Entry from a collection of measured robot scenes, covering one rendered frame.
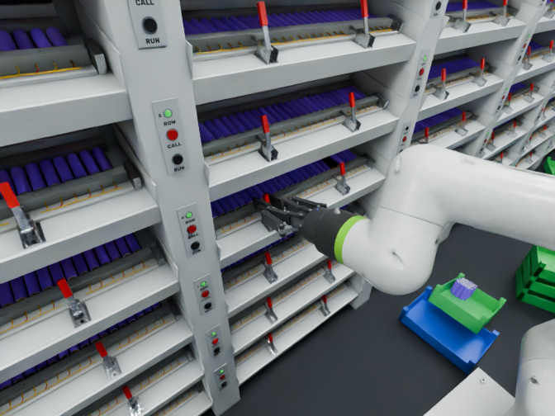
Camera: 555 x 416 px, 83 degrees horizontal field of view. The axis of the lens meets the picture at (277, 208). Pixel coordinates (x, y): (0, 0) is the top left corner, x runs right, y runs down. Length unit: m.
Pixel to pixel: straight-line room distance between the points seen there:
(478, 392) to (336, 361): 0.53
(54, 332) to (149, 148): 0.37
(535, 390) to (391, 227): 0.41
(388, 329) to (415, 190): 1.07
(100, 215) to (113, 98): 0.19
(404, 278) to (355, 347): 0.95
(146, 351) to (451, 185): 0.71
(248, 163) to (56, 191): 0.33
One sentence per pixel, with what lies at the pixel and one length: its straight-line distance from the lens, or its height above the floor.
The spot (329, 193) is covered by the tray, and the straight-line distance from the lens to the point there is 0.92.
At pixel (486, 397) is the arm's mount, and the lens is 1.02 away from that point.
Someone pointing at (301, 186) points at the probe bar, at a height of 0.73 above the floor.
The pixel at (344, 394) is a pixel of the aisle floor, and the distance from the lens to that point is 1.32.
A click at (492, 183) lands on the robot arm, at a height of 0.98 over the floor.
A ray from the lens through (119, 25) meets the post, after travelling 0.49.
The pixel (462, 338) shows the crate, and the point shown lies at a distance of 1.58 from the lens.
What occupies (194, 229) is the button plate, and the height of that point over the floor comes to 0.80.
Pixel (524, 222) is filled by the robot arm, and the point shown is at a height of 0.95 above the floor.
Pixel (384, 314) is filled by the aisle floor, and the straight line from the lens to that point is 1.53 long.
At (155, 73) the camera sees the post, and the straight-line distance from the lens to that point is 0.51.
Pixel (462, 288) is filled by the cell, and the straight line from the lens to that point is 1.65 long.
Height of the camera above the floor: 1.19
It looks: 36 degrees down
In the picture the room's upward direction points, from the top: straight up
